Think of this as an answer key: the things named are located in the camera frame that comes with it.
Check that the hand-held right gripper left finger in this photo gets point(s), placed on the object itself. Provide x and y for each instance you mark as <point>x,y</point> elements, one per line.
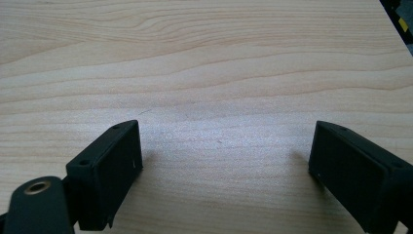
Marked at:
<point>104,182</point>

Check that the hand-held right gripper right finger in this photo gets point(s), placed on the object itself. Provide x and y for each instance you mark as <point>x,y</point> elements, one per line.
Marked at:
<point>357,182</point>

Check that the yellow tape piece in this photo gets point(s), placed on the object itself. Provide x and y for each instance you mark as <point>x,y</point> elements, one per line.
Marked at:
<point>403,24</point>

